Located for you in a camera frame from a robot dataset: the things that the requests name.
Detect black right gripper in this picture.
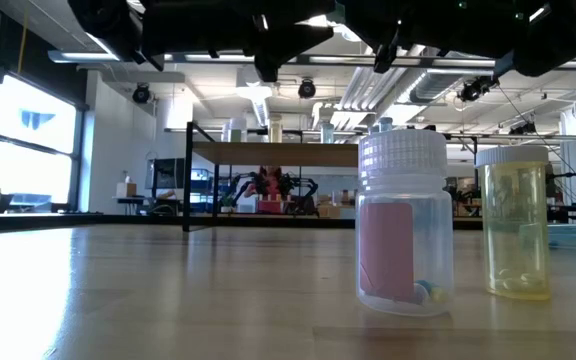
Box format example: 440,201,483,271
340,0,519,74

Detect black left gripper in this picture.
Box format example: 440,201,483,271
140,0,338,84

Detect yellow medicine bottle white cap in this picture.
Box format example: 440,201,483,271
267,113,284,144
474,144,553,301

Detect white ceiling pipes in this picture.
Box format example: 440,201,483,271
340,64,419,114

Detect person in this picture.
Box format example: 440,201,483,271
252,166,289,216

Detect black background robot arms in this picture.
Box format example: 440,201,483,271
227,172,320,217

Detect black monitor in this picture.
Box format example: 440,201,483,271
145,157,187,191

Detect large bright window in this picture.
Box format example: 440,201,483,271
0,73,88,215

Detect black round ceiling camera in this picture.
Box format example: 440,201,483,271
297,78,318,100
131,83,152,105

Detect silver ventilation duct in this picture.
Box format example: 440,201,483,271
407,68,494,105

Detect black ceiling camera rig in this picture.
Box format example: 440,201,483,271
508,122,538,136
456,74,500,104

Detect wooden shelf with black frame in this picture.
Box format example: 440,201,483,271
182,121,452,234

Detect black aluminium table frame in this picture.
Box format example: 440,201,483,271
0,212,576,242

